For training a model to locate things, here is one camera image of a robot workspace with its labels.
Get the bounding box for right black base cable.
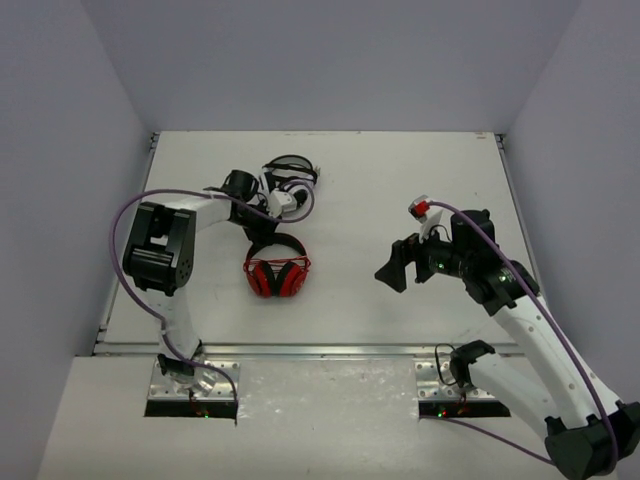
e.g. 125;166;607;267
434;342;464;391

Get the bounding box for metal base plate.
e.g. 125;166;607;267
414;358;495;402
147;360;234;402

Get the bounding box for red black headphones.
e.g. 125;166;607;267
243;233;311;298

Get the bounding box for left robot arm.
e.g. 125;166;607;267
111;170;296;388

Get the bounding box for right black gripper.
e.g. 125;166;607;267
375;218;471;293

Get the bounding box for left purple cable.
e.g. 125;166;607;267
108;180;317;404

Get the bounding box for white black headphones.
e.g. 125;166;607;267
258;154;319;211

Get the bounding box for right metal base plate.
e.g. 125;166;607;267
414;358;495;402

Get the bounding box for aluminium mounting rail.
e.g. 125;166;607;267
94;342;526;358

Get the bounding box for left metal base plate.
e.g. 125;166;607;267
147;360;234;402

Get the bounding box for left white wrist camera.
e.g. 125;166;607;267
267;189;299;217

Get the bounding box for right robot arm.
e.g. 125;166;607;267
375;197;639;479

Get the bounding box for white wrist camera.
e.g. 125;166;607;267
267;189;299;217
408;195;443;243

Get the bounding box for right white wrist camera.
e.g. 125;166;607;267
408;195;443;243

